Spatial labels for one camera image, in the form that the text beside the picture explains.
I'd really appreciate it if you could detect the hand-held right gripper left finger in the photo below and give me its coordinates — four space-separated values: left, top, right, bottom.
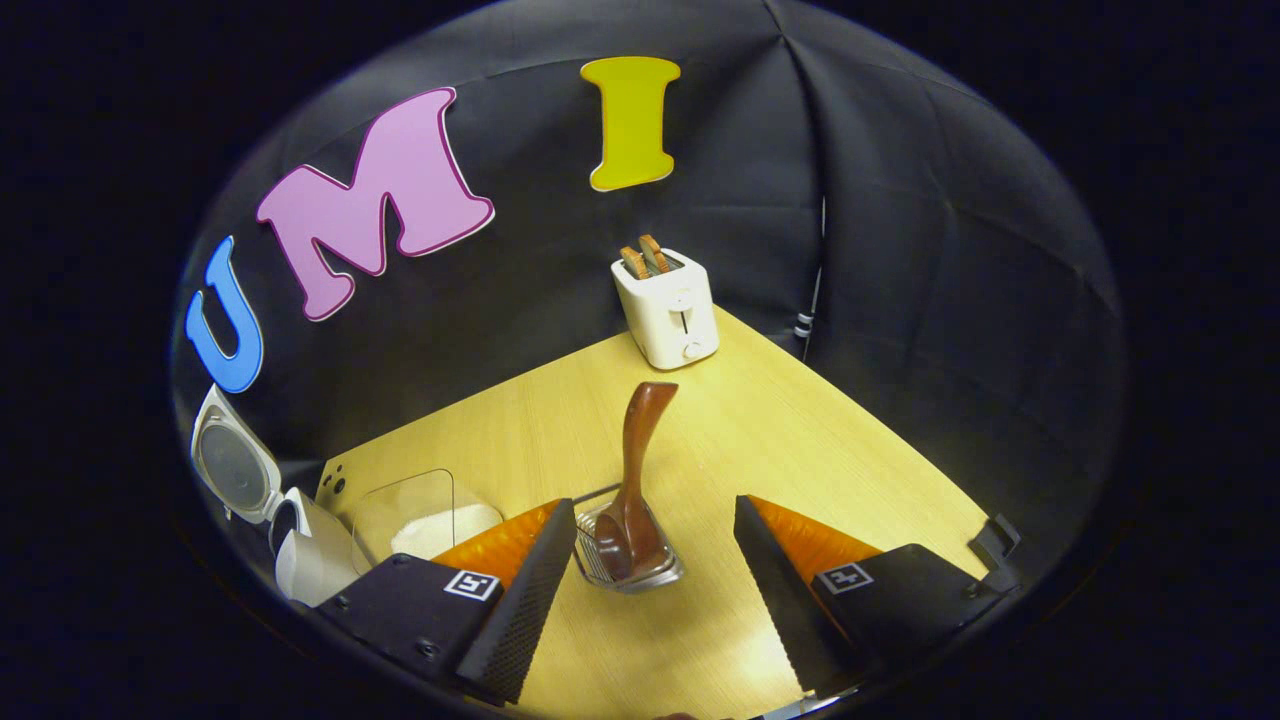
322 498 579 706

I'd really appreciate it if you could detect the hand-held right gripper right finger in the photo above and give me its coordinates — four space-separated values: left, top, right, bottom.
733 495 1006 701

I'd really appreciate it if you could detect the white rice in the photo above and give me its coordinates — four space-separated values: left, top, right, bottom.
392 503 504 561

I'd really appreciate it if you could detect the metal wire chopstick holder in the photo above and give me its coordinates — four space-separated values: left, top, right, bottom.
572 484 687 597

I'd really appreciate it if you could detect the brown wooden spoon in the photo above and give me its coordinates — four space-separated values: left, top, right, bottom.
595 381 680 584

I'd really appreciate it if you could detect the white rice cooker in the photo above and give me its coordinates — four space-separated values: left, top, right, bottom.
190 384 373 608

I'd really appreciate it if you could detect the clear plastic container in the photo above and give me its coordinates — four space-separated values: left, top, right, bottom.
350 468 505 573

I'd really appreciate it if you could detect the white toaster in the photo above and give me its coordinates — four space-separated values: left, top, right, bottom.
611 248 721 372

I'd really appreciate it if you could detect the black backdrop cloth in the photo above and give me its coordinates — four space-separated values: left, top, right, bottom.
170 0 1131 601

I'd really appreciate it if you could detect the thin grey cable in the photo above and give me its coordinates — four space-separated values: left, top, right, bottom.
798 195 829 348

